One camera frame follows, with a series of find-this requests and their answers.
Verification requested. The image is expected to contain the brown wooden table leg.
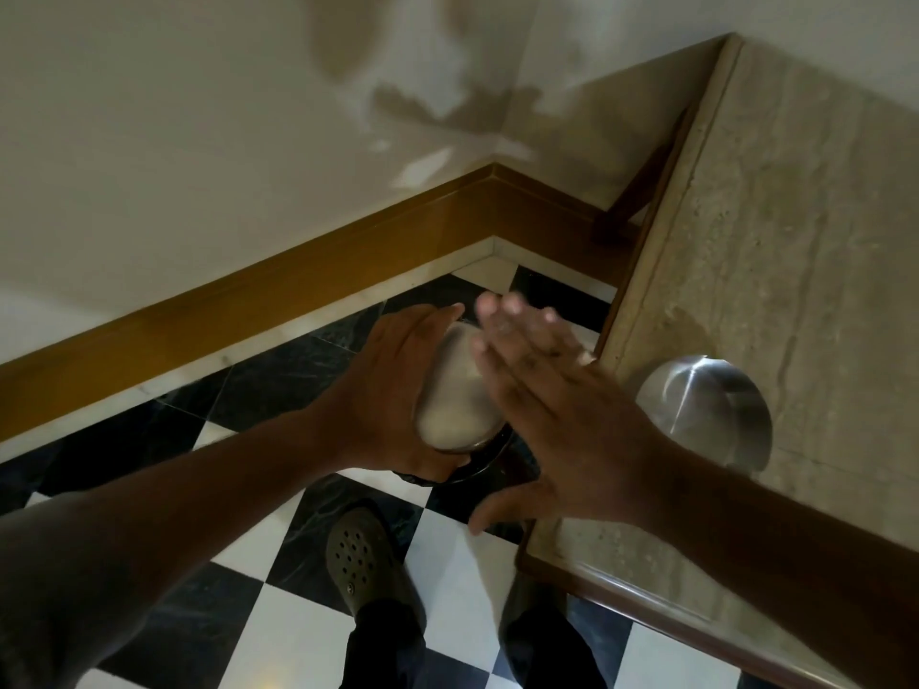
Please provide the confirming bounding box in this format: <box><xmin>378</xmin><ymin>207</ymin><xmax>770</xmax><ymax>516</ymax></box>
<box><xmin>591</xmin><ymin>100</ymin><xmax>702</xmax><ymax>246</ymax></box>

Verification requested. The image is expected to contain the person's left forearm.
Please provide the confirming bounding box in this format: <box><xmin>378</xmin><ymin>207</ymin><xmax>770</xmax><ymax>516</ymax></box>
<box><xmin>107</xmin><ymin>411</ymin><xmax>347</xmax><ymax>643</ymax></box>

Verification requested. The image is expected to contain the person's right forearm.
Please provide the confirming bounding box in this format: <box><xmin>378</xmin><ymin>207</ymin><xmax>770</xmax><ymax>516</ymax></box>
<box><xmin>637</xmin><ymin>436</ymin><xmax>919</xmax><ymax>689</ymax></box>

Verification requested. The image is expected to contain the person's left hand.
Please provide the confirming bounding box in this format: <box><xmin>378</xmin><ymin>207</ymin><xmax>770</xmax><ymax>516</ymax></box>
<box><xmin>315</xmin><ymin>302</ymin><xmax>473</xmax><ymax>484</ymax></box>

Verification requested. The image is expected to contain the steel ashtray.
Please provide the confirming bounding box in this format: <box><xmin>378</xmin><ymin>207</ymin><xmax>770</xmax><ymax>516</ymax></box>
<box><xmin>413</xmin><ymin>321</ymin><xmax>508</xmax><ymax>454</ymax></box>
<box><xmin>634</xmin><ymin>354</ymin><xmax>775</xmax><ymax>476</ymax></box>

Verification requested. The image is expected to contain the grey ribbed sweater sleeve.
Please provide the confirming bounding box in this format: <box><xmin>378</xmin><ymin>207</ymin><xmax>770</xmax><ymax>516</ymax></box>
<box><xmin>0</xmin><ymin>489</ymin><xmax>170</xmax><ymax>689</ymax></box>

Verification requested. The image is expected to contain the brown wooden baseboard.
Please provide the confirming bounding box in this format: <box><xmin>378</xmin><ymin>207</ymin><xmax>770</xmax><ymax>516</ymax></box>
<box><xmin>0</xmin><ymin>161</ymin><xmax>641</xmax><ymax>444</ymax></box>

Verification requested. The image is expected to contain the black trash bin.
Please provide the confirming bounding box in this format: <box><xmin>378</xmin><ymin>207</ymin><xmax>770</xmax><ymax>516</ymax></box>
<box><xmin>391</xmin><ymin>421</ymin><xmax>541</xmax><ymax>490</ymax></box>

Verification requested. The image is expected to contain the grey perforated clog shoe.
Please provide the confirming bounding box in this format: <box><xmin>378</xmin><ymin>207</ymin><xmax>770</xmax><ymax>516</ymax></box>
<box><xmin>501</xmin><ymin>571</ymin><xmax>570</xmax><ymax>629</ymax></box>
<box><xmin>324</xmin><ymin>500</ymin><xmax>426</xmax><ymax>627</ymax></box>

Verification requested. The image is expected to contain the person's right hand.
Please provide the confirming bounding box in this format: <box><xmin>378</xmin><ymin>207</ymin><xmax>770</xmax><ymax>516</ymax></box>
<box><xmin>466</xmin><ymin>291</ymin><xmax>678</xmax><ymax>537</ymax></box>

